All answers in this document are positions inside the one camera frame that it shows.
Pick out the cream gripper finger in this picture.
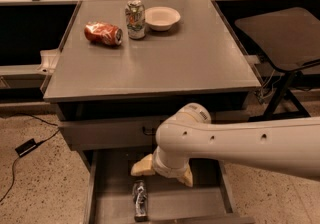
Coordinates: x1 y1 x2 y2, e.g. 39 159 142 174
177 164 193 187
131 154 155 176

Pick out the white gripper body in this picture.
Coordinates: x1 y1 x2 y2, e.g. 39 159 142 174
152 147 191 178

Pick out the silver redbull can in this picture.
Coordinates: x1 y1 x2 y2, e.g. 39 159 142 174
132 180 148 222

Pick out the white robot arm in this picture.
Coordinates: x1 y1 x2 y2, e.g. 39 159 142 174
131 103 320 187

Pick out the open grey middle drawer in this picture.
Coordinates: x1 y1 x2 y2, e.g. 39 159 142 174
84 145 255 224

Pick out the grey top drawer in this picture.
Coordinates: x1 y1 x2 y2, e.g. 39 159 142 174
58 109 250 152

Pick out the grey drawer cabinet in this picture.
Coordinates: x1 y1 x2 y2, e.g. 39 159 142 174
42 0 262 224

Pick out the red soda can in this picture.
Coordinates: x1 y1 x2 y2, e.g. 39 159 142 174
84 22 123 46

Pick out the green white soda can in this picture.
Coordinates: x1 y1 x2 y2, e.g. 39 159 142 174
125 0 145 39

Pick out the black power adapter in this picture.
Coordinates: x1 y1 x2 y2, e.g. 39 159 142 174
15 139 37 157

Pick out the white paper bowl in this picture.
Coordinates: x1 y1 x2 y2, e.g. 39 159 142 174
145 7 181 32

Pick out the black drawer handle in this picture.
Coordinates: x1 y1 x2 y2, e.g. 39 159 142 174
142 126 156 136

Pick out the black floor cable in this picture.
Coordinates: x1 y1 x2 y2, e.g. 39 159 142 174
0 111 61 203

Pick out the white plastic bracket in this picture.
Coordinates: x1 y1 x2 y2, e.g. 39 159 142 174
37 49 61 74

